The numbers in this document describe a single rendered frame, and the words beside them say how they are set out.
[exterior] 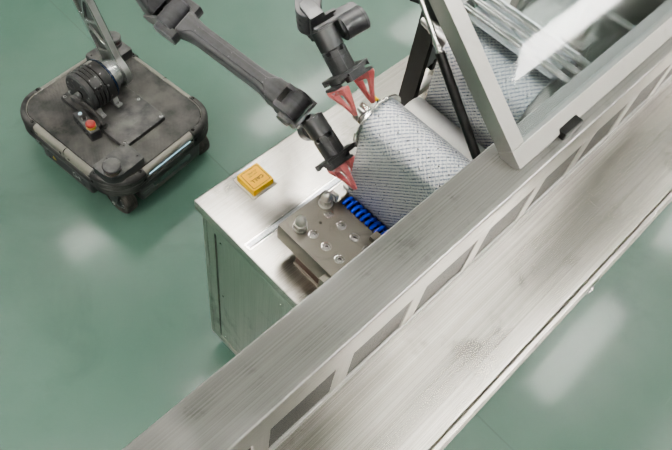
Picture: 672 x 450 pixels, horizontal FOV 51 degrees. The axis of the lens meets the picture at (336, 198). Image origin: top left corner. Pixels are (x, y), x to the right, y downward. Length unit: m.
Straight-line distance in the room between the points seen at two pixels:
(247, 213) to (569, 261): 0.89
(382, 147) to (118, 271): 1.53
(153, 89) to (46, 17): 0.90
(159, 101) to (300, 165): 1.14
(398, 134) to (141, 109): 1.59
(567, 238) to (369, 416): 0.49
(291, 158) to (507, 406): 1.30
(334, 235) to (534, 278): 0.59
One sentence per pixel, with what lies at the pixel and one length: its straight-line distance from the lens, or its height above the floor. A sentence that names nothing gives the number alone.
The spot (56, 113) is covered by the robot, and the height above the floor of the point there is 0.24.
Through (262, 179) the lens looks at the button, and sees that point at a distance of 1.90.
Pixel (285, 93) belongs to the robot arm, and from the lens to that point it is 1.72.
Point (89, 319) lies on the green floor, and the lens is 2.77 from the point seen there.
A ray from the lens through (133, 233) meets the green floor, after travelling 2.91.
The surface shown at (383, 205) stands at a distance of 1.68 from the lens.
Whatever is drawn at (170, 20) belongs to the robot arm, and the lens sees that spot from 1.82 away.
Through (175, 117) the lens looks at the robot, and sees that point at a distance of 2.93.
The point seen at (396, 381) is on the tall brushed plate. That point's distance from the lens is 1.12.
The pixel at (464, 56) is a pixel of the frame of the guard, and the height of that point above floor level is 1.78.
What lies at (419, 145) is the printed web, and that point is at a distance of 1.53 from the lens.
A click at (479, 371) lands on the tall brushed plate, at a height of 1.44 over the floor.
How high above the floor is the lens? 2.48
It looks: 56 degrees down
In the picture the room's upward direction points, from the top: 11 degrees clockwise
